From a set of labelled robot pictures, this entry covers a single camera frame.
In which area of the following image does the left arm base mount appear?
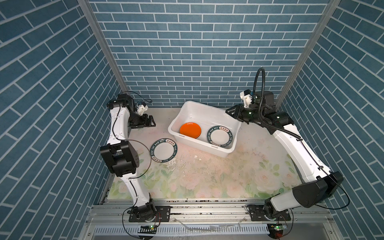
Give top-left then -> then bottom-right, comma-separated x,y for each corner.
129,206 -> 171,223

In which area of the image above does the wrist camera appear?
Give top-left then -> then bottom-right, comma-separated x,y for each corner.
136,101 -> 149,116
240,67 -> 276,111

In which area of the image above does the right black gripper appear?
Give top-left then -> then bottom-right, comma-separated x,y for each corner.
225,103 -> 263,124

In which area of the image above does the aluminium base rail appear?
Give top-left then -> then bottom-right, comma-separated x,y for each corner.
86,200 -> 334,226

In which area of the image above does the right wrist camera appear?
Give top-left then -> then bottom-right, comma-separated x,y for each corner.
240,67 -> 276,111

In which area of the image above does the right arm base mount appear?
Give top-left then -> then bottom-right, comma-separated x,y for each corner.
245,205 -> 292,222

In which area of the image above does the white plastic bin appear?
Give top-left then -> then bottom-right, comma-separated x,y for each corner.
168,101 -> 242,158

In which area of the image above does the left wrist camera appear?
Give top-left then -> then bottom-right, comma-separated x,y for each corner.
136,101 -> 149,116

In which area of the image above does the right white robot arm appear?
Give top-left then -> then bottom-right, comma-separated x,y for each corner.
226,104 -> 344,220

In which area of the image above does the floral table mat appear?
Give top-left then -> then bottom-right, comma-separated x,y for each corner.
107,107 -> 308,199

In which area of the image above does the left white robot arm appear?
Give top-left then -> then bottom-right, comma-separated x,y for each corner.
100,93 -> 157,221

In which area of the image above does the green rimmed white plate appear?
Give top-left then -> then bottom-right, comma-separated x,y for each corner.
150,138 -> 178,163
207,126 -> 233,148

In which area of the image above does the orange plate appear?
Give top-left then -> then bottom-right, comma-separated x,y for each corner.
180,122 -> 202,139

